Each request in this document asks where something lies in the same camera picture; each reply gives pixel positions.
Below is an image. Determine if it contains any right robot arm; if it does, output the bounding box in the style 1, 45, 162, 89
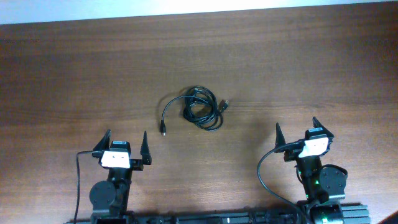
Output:
275, 118, 348, 223

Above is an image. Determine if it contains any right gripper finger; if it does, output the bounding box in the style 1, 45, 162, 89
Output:
312, 116, 335, 139
275, 123, 286, 148

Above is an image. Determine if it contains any black USB cable short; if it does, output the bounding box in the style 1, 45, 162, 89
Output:
159, 95, 198, 136

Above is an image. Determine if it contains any right camera black cable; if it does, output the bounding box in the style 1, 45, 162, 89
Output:
256, 141, 307, 224

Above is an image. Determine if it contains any camera black cable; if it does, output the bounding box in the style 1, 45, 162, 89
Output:
73, 150, 103, 224
256, 141, 307, 224

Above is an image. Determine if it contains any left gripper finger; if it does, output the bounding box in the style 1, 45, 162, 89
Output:
93, 129, 111, 152
140, 131, 152, 164

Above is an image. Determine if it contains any left camera black cable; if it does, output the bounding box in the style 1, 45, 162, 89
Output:
73, 150, 103, 224

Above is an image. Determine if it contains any black USB cable long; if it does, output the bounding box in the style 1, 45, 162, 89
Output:
183, 86, 229, 132

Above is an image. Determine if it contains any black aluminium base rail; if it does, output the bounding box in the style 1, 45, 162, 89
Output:
63, 203, 371, 224

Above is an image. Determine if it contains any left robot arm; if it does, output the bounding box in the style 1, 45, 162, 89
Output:
89, 130, 152, 223

